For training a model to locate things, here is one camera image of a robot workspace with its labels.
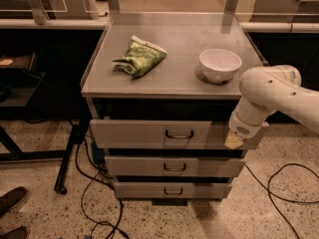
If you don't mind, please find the grey middle drawer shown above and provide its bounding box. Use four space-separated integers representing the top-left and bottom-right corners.
106 156 245 177

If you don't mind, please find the white horizontal rail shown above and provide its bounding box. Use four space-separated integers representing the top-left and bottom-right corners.
0 19 319 34

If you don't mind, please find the black cable right floor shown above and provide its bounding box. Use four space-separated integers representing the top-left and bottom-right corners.
244 162 319 239

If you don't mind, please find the dark shoe lower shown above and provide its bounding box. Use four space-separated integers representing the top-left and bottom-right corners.
0 226 29 239

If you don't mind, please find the black stand left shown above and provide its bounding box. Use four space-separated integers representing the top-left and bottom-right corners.
0 54 90 194

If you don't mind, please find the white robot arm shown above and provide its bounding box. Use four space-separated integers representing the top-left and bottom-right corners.
224 65 319 149

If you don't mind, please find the white bowl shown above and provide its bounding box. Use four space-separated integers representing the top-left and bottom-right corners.
199 49 242 84

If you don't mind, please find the green chip bag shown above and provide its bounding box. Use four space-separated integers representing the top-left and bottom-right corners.
113 36 167 79

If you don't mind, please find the black cable left floor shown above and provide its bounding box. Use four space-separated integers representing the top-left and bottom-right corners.
74 134 132 239

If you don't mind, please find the grey drawer cabinet table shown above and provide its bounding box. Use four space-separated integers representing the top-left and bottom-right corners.
82 0 261 202

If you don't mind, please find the black cable floor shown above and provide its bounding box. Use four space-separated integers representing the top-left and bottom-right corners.
74 134 132 239
244 162 319 239

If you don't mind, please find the grey top drawer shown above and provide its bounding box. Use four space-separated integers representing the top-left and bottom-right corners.
89 118 267 151

